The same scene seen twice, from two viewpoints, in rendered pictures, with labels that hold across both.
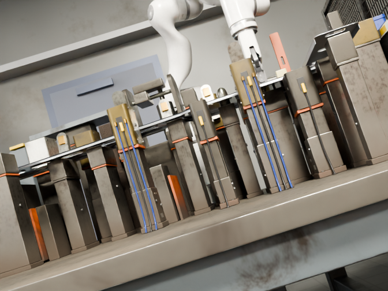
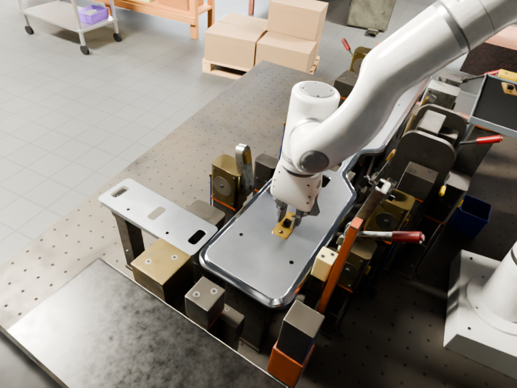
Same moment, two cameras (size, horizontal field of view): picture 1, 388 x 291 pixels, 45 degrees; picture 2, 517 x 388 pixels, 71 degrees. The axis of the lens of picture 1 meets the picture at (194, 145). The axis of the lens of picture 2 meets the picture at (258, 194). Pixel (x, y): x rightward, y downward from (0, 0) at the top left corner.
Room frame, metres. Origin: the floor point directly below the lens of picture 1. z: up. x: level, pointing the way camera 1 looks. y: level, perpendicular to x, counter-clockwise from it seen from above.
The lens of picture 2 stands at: (1.56, -0.83, 1.62)
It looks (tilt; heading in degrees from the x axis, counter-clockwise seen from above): 43 degrees down; 112
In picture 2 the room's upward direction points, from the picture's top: 7 degrees clockwise
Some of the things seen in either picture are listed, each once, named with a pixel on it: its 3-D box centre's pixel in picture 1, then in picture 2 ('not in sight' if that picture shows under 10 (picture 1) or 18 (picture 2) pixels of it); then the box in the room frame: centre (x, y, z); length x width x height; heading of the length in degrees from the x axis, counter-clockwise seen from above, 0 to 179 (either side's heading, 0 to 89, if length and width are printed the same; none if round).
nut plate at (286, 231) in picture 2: not in sight; (287, 223); (1.41, -0.26, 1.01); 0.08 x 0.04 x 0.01; 84
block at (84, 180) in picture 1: (96, 182); (465, 163); (1.81, 0.40, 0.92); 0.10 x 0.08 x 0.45; 84
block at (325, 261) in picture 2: (298, 122); (310, 303); (1.53, -0.35, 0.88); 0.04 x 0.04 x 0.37; 84
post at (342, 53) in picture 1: (358, 99); (131, 234); (1.02, -0.37, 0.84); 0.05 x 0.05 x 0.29; 84
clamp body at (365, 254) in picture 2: not in sight; (343, 292); (1.59, -0.27, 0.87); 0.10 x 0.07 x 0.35; 174
